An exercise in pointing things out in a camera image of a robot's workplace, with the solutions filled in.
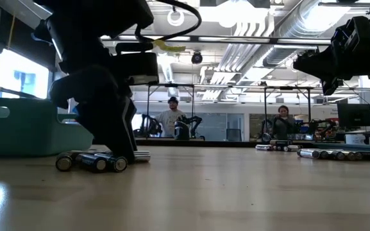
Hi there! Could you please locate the white coiled cable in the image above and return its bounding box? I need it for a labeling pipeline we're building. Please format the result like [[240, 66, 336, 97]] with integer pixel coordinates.
[[167, 8, 185, 28]]

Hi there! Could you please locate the silver ventilation duct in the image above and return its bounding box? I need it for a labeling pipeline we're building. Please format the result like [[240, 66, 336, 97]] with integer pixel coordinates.
[[263, 0, 333, 68]]

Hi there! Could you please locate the large bright window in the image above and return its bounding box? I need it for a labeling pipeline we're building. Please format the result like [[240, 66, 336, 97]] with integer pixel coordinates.
[[0, 47, 51, 99]]

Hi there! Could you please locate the black background table frame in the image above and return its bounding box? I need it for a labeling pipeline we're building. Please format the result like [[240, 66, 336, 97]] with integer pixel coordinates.
[[263, 85, 312, 142], [146, 83, 196, 139]]

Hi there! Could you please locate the black computer monitor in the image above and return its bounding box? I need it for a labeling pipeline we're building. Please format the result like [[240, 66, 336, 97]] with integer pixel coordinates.
[[337, 103, 370, 128]]

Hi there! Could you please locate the yellow cable tag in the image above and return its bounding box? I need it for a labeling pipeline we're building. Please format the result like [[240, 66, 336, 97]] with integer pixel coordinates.
[[154, 39, 186, 53]]

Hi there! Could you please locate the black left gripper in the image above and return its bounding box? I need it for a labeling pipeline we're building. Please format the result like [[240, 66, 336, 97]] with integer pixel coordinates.
[[49, 41, 139, 164]]

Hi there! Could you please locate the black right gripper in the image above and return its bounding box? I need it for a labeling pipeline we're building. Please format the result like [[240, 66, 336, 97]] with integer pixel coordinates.
[[292, 15, 370, 96]]

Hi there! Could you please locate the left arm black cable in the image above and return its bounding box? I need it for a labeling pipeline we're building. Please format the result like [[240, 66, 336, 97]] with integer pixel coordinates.
[[135, 0, 203, 43]]

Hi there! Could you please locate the overhead light bar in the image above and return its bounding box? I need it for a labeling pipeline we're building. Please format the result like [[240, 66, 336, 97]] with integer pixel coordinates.
[[100, 34, 332, 45]]

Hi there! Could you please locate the black aluminium table frame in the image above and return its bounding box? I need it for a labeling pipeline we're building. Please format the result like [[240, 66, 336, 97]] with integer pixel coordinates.
[[93, 137, 370, 152]]

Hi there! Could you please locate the grey office chair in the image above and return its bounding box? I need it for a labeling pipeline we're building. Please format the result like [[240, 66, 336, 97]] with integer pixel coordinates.
[[226, 128, 242, 142]]

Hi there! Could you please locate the green plastic bin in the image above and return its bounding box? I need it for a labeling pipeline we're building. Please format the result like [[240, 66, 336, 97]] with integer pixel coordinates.
[[0, 98, 95, 158]]

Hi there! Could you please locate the black ceiling spotlight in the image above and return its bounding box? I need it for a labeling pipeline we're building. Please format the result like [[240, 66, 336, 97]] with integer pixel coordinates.
[[190, 50, 204, 65]]

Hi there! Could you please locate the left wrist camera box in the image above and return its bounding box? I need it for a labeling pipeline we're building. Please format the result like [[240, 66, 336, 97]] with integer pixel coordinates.
[[115, 42, 160, 86]]

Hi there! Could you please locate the person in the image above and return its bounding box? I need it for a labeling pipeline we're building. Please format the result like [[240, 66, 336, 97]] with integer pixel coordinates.
[[155, 96, 185, 138], [271, 105, 297, 141]]

